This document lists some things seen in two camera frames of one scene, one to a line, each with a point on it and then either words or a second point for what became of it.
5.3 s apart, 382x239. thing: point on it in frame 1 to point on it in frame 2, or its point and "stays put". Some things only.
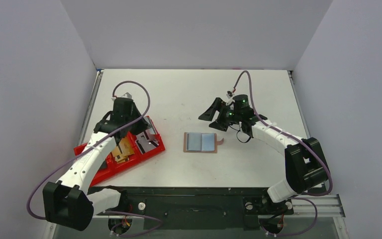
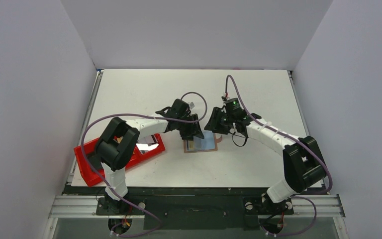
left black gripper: x=133 y=116 to x=187 y=127
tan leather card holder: x=201 y=142 stays put
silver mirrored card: x=147 y=141 stays put
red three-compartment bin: x=128 y=151 stays put
